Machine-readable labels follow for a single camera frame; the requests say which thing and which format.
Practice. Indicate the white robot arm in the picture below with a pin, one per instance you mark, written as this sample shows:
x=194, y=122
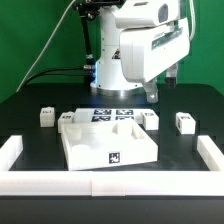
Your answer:
x=133, y=14

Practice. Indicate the white sheet with tags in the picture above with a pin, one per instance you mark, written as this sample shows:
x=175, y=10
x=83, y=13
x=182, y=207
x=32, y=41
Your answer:
x=83, y=115

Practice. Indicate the white U-shaped fence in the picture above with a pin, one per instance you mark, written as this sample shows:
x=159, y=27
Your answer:
x=120, y=183

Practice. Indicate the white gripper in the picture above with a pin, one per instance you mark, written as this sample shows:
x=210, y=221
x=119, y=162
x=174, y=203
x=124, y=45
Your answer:
x=147, y=52

